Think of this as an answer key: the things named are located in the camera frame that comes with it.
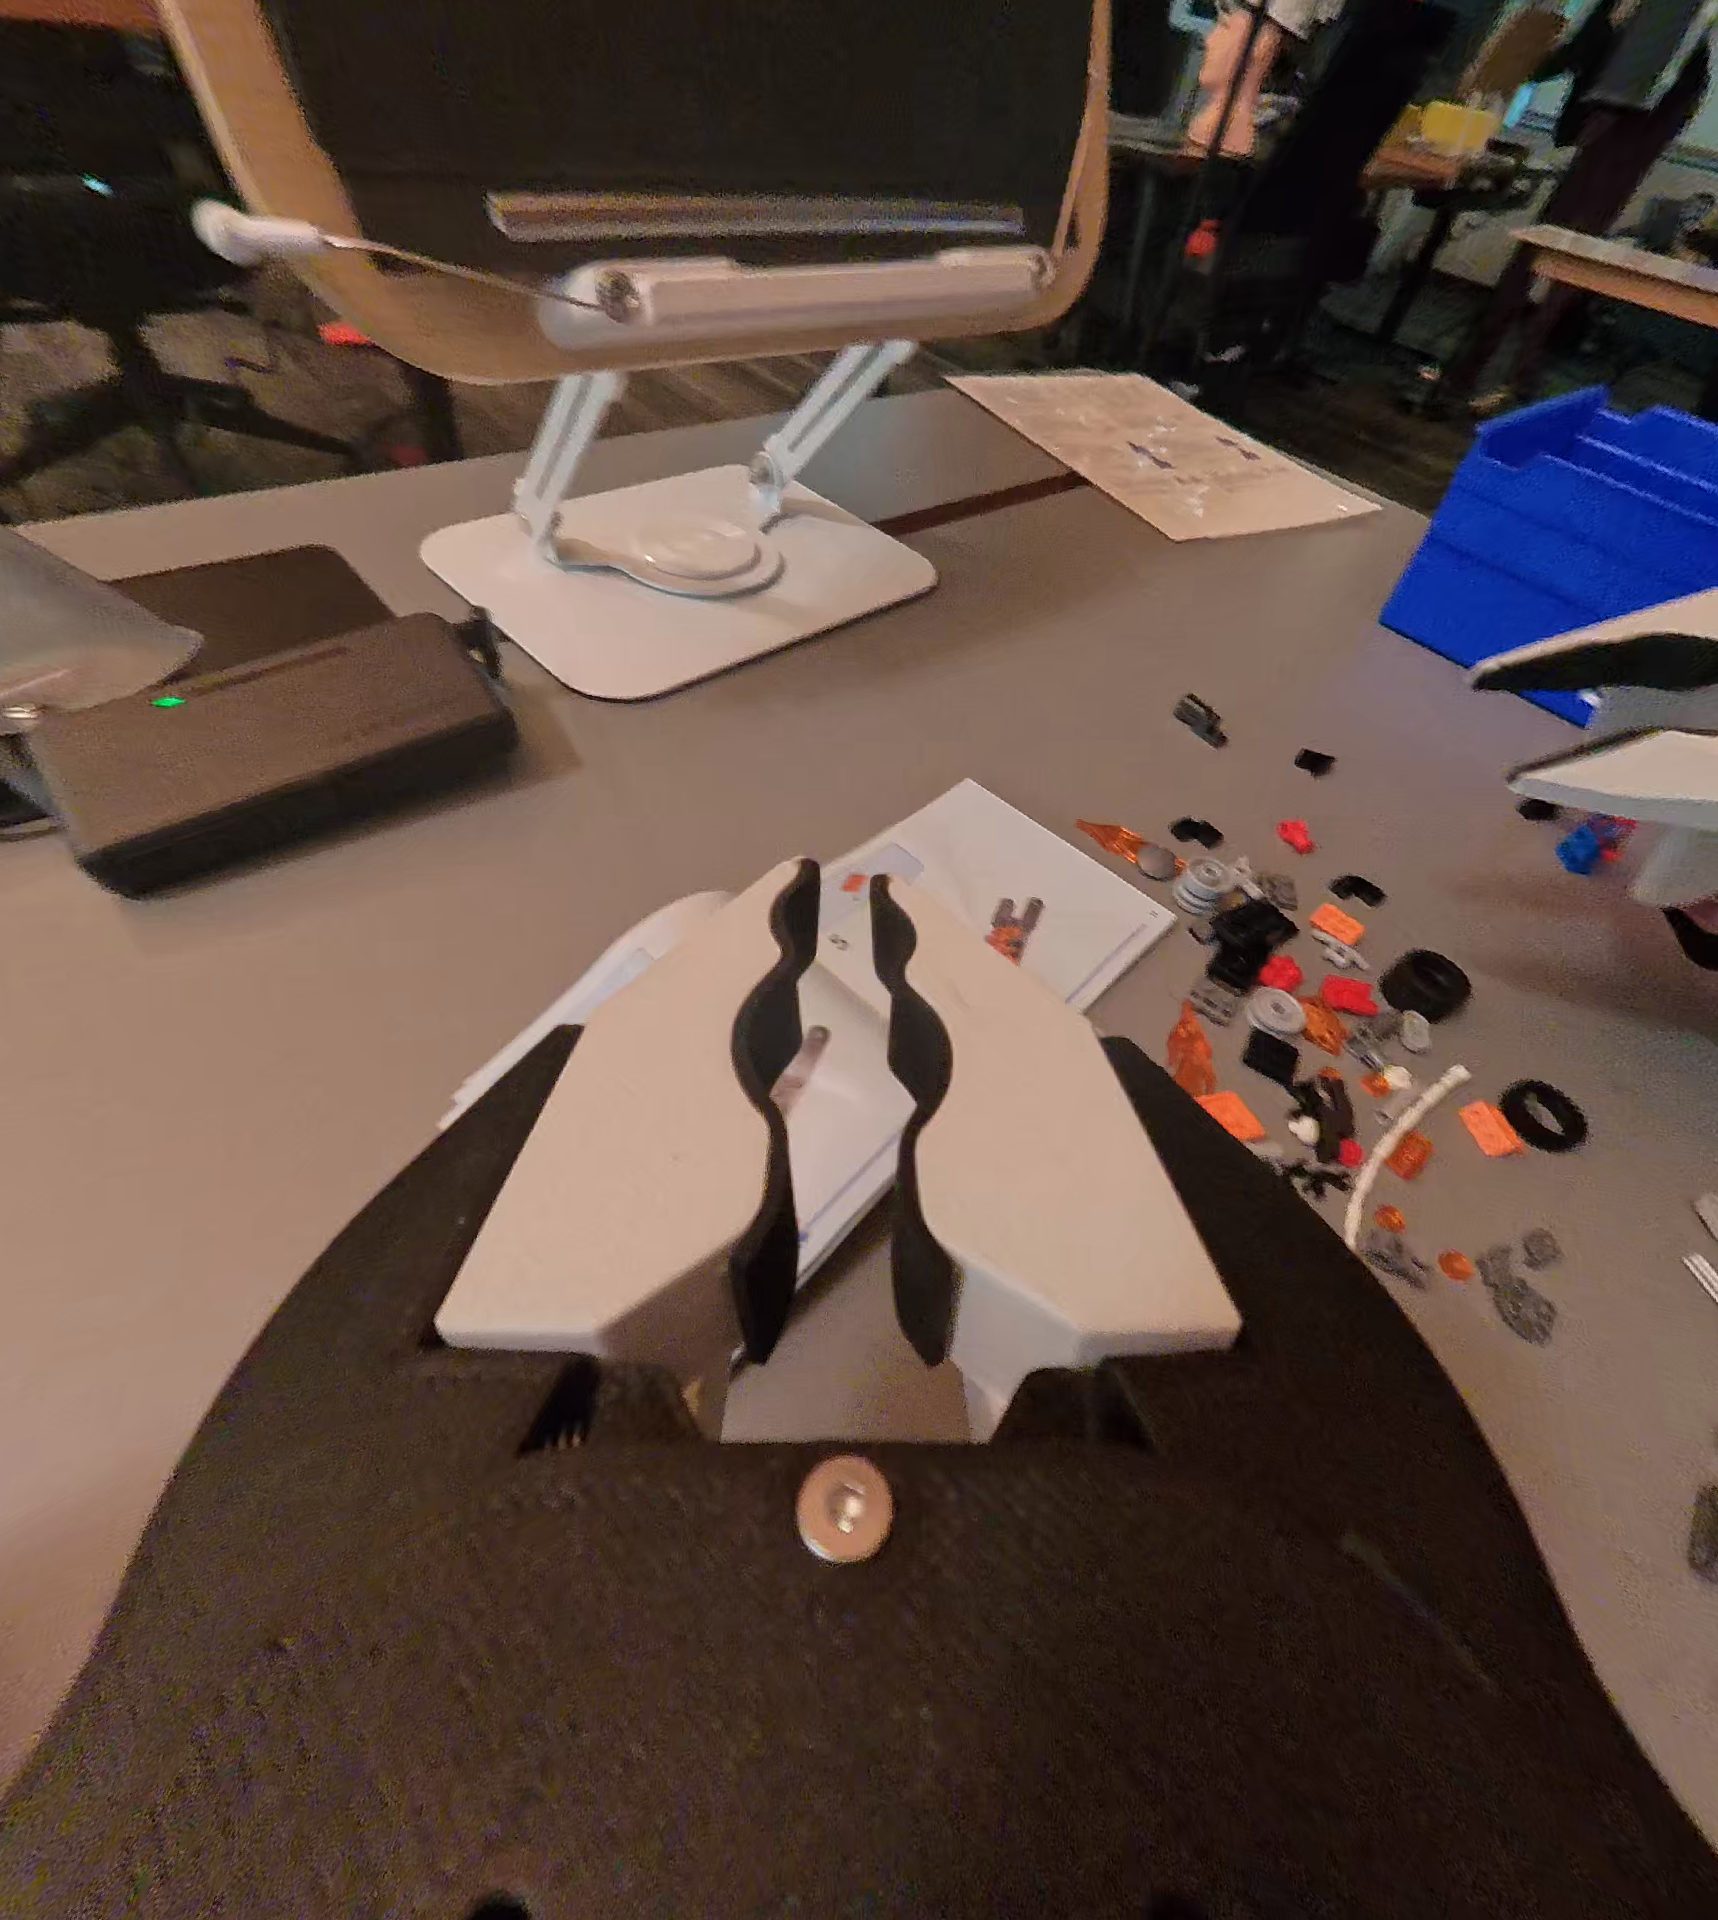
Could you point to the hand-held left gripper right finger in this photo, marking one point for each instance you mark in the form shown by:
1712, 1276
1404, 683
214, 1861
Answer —
1082, 1201

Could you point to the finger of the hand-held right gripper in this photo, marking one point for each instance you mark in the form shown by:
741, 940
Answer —
1699, 789
1699, 623

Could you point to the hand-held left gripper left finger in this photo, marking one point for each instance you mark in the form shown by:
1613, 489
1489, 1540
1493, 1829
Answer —
603, 1201

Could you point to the instruction booklet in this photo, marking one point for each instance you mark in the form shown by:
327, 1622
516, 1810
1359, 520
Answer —
1011, 856

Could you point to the red blue lego minifigure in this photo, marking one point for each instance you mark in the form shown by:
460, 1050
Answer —
1593, 845

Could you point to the pile of mixed lego pieces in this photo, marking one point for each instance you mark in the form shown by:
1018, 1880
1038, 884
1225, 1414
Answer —
1273, 1021

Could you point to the small black lego tyre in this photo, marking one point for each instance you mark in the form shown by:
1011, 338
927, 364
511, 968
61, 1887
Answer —
1514, 1116

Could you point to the dark grey lego connector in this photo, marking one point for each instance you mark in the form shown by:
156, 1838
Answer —
1395, 1261

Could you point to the large black lego tyre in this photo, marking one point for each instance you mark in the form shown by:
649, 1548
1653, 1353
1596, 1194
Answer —
1398, 984

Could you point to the transparent orange lego plate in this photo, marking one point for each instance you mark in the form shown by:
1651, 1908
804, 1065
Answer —
1409, 1157

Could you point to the light grey lego wheel hub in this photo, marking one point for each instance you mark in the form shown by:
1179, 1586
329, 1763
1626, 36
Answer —
1203, 885

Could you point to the orange lego brick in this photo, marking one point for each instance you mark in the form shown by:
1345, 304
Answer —
1336, 926
1489, 1131

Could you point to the grey lego dome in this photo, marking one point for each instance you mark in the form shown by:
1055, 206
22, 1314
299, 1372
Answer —
1158, 863

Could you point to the transparent orange lego flame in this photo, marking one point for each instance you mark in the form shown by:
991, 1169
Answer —
1115, 842

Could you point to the small dark grey lego piece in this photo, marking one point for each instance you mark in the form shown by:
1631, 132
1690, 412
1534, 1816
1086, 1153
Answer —
1496, 1268
1542, 1250

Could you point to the round dark grey lego plate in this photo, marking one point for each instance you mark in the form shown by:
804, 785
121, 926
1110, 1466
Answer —
1527, 1314

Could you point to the blue plastic bin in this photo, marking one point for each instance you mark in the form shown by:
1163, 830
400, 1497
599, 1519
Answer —
1580, 527

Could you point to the background desk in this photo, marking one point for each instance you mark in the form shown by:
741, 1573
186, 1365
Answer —
1444, 165
1667, 277

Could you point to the printed white sheet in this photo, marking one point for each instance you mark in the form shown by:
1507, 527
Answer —
1175, 450

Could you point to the white laptop stand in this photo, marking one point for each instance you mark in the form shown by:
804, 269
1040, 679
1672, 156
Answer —
679, 602

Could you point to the black desk pad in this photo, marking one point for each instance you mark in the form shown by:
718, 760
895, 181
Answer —
259, 594

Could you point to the grey flat object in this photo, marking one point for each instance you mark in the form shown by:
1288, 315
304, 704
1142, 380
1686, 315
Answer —
21, 631

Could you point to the black office chair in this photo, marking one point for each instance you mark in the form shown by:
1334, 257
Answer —
79, 241

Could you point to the tablet on stand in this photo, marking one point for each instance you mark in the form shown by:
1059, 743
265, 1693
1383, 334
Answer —
647, 105

